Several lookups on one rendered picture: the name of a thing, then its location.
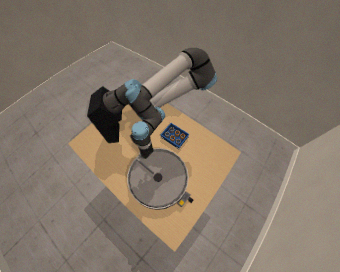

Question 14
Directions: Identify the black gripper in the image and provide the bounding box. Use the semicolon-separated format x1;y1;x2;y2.
130;134;154;159

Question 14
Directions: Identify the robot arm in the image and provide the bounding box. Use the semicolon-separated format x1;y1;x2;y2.
103;48;217;146

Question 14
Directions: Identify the blue rectangular crate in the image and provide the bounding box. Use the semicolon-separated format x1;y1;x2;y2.
161;123;189;150

